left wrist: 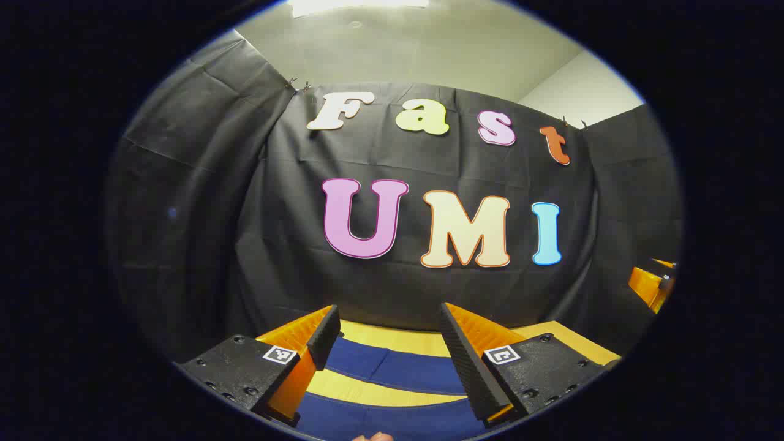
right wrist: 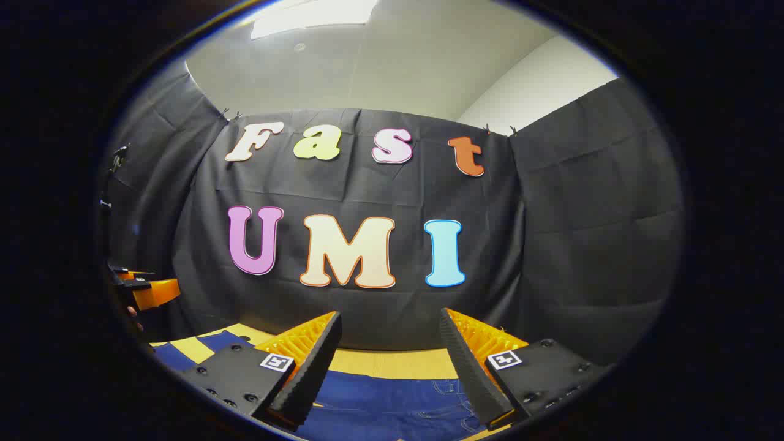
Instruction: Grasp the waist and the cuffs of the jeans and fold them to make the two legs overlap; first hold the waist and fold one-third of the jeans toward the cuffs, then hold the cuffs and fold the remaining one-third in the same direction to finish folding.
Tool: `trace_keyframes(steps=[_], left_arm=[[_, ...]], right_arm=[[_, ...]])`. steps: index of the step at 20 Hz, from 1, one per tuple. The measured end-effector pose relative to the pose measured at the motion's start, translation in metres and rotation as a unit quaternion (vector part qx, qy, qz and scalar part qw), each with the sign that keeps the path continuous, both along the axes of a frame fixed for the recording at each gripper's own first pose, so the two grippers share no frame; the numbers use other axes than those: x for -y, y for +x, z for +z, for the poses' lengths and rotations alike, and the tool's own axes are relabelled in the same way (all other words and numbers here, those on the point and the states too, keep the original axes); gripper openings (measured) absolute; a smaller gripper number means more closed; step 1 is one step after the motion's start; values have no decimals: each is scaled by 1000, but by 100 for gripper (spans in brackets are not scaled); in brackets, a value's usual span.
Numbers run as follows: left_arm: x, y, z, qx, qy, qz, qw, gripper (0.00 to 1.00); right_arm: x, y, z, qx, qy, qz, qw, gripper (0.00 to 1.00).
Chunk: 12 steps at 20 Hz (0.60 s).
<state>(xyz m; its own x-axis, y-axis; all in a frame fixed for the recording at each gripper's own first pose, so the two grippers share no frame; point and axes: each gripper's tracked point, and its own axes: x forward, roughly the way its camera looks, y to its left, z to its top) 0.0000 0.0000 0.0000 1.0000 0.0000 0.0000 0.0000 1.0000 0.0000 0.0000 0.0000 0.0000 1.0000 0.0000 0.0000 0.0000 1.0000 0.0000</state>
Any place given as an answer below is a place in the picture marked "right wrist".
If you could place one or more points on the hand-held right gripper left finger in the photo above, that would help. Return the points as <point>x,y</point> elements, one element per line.
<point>309,380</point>

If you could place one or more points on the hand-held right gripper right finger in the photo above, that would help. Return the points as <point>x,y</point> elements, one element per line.
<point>468,367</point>

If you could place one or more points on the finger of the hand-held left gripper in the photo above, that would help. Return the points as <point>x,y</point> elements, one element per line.
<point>135,274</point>
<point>156,293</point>

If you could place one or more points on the blue jeans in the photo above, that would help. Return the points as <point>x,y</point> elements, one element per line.
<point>380,404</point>

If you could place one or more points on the black binder clip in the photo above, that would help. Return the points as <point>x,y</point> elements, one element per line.
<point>512,130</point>
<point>231,114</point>

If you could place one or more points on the ceiling light panel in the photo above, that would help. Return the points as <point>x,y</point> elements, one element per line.
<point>312,15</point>

